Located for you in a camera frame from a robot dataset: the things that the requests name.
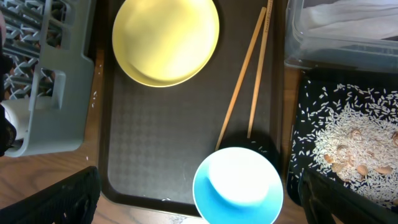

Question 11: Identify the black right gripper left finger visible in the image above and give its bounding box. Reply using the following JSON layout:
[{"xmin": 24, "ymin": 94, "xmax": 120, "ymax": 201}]
[{"xmin": 1, "ymin": 166, "xmax": 101, "ymax": 224}]

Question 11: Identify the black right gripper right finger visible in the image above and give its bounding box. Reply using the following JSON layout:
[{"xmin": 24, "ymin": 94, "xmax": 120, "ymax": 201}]
[{"xmin": 298, "ymin": 169, "xmax": 397, "ymax": 224}]

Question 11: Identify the rice and shell waste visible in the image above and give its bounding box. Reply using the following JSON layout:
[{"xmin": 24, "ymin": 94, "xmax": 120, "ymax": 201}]
[{"xmin": 292, "ymin": 80, "xmax": 398, "ymax": 206}]

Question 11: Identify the light blue bowl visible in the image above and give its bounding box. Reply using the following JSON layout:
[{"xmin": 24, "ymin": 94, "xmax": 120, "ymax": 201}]
[{"xmin": 192, "ymin": 147, "xmax": 284, "ymax": 224}]

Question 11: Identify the white cup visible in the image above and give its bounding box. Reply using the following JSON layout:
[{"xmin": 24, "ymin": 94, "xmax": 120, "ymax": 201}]
[{"xmin": 1, "ymin": 99, "xmax": 30, "ymax": 140}]

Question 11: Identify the white paper napkin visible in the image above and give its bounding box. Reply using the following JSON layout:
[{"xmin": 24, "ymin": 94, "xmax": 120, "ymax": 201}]
[{"xmin": 300, "ymin": 0, "xmax": 397, "ymax": 40}]

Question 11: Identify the black plastic bin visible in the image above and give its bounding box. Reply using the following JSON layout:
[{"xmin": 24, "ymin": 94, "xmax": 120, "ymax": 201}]
[{"xmin": 286, "ymin": 70, "xmax": 398, "ymax": 215}]

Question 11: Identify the dark brown serving tray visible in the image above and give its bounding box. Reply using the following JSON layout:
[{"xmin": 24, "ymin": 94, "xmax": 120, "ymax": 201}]
[{"xmin": 98, "ymin": 1, "xmax": 284, "ymax": 217}]

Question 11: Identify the clear plastic bin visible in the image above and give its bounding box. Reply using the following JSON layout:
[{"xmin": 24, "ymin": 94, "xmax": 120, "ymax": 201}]
[{"xmin": 284, "ymin": 0, "xmax": 397, "ymax": 73}]

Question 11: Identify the grey dish rack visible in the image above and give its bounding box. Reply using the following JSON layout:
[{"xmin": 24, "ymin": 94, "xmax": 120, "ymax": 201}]
[{"xmin": 1, "ymin": 0, "xmax": 96, "ymax": 157}]

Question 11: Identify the wooden chopstick left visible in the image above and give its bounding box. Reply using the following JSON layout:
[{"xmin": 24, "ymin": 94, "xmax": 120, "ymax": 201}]
[{"xmin": 215, "ymin": 7, "xmax": 267, "ymax": 151}]

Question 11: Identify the wooden chopstick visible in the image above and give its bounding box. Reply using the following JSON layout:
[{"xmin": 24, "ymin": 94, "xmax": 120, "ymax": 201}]
[
  {"xmin": 215, "ymin": 7, "xmax": 267, "ymax": 151},
  {"xmin": 247, "ymin": 0, "xmax": 274, "ymax": 138}
]

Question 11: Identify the yellow plate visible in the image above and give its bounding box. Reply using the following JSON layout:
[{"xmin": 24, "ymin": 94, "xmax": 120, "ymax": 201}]
[{"xmin": 112, "ymin": 0, "xmax": 220, "ymax": 88}]

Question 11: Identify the wooden chopstick right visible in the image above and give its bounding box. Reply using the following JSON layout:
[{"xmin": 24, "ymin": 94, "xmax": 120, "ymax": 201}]
[{"xmin": 247, "ymin": 0, "xmax": 274, "ymax": 138}]

